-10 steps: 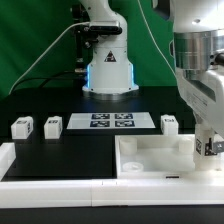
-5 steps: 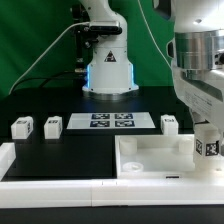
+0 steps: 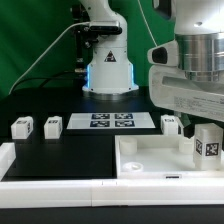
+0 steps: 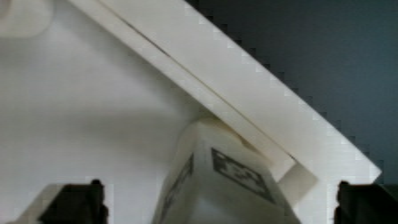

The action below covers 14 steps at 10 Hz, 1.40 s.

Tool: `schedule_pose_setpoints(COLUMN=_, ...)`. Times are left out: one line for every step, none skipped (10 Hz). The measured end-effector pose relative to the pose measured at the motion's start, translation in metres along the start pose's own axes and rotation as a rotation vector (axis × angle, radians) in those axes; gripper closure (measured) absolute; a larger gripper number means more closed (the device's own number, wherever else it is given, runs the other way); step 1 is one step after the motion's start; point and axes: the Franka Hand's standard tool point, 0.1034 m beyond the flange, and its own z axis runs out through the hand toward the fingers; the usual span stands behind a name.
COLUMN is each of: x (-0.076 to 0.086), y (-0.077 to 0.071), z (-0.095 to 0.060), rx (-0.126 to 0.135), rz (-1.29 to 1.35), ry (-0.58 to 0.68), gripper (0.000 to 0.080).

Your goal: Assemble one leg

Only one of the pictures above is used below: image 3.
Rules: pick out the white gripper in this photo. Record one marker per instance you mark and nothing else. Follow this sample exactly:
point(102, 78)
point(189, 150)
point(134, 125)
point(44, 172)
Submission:
point(170, 89)

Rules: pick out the white square table top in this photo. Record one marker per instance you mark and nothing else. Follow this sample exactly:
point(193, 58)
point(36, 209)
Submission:
point(158, 157)

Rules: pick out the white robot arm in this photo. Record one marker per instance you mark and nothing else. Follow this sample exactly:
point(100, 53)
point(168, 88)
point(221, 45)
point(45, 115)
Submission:
point(187, 73)

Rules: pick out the white front fence bar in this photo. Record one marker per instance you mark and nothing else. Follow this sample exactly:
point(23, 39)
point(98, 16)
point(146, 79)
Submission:
point(96, 193)

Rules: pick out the white fence bar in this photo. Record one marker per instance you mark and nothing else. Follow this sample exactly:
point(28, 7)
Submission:
point(7, 157)
point(96, 193)

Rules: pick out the white marker sheet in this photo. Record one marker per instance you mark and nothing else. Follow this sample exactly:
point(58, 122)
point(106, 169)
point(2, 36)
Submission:
point(129, 120)

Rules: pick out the white left fence bar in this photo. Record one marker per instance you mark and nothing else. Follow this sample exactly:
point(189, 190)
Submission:
point(7, 157)

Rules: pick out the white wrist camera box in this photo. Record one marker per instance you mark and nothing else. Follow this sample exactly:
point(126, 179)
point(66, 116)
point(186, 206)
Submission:
point(166, 54)

